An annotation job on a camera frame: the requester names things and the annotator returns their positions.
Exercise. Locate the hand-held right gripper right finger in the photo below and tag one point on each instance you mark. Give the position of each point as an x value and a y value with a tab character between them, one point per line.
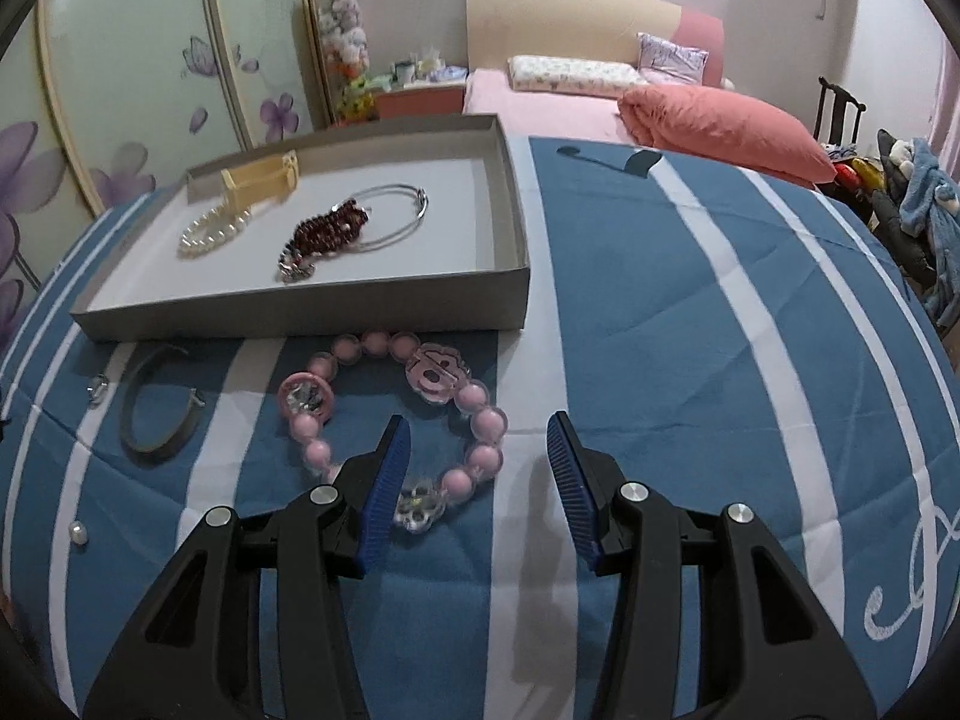
574	487

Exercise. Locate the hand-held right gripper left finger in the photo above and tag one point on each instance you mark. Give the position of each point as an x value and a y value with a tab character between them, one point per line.
382	487

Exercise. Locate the grey cardboard box tray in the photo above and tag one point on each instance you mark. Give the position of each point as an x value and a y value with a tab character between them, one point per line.
300	311

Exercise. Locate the thin silver bangle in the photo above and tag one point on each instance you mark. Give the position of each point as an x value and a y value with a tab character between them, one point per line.
420	199

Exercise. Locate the yellow wristwatch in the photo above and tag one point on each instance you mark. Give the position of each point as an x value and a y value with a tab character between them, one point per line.
251	180

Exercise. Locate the blue white striped tablecloth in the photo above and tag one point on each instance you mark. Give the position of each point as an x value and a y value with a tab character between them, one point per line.
675	315

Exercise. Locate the grey open bangle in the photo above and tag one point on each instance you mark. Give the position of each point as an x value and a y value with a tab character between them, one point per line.
180	435

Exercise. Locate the pearl earring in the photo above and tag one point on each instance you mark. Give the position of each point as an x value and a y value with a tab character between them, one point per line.
78	534

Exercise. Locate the bed with pink sheet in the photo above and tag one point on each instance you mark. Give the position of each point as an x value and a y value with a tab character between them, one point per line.
540	109

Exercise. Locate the pink white nightstand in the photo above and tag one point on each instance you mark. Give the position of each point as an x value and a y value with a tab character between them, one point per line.
420	101

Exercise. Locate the coral folded quilt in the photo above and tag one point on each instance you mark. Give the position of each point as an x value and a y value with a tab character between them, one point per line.
720	127

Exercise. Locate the white patterned pillow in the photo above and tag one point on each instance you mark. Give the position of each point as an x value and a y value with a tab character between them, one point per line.
577	75

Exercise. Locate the colourful toys pile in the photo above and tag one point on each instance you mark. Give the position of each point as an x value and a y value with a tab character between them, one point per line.
855	176

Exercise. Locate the tissue box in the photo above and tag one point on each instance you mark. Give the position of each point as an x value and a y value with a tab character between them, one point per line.
431	61

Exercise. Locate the grey plush clothing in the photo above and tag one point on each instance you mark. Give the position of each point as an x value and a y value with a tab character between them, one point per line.
892	187

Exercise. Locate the purple patterned pillow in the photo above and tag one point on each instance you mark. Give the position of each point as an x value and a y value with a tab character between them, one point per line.
675	60

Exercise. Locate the clear tube of plush toys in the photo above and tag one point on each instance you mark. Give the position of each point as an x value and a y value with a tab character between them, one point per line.
345	45

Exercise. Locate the dark wooden chair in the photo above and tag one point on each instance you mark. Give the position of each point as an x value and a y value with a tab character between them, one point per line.
836	109

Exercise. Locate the cream pink headboard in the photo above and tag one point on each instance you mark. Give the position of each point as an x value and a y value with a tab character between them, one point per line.
562	22

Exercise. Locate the floral sliding door wardrobe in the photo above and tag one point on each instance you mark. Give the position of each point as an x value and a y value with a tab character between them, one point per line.
150	52

